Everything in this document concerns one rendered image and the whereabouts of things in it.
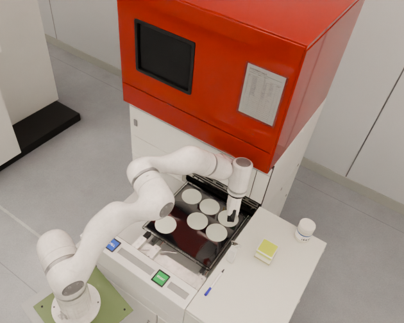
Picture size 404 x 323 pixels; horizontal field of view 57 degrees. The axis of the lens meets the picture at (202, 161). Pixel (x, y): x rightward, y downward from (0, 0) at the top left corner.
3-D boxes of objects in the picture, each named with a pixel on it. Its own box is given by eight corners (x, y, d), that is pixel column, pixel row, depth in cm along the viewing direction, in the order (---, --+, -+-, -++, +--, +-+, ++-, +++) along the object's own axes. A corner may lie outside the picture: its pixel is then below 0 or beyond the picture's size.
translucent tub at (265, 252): (260, 245, 163) (263, 236, 158) (276, 254, 161) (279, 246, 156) (252, 257, 158) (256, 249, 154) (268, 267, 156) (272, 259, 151)
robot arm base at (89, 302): (74, 340, 142) (67, 322, 128) (41, 309, 148) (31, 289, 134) (110, 301, 153) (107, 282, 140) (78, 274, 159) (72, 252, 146)
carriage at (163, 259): (140, 241, 172) (140, 237, 170) (206, 284, 160) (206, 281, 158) (128, 253, 167) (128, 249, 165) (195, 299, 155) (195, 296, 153)
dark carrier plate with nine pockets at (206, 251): (188, 183, 194) (188, 182, 194) (245, 216, 183) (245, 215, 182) (146, 227, 173) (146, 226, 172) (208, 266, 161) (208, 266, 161)
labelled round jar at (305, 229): (297, 227, 172) (303, 215, 165) (311, 235, 170) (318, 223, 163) (291, 238, 168) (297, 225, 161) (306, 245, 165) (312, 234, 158)
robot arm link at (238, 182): (222, 183, 158) (238, 195, 153) (227, 159, 150) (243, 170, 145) (236, 177, 163) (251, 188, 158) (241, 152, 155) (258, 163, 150)
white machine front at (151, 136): (134, 151, 218) (131, 94, 190) (256, 220, 191) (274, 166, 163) (131, 154, 216) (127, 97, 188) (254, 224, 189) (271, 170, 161)
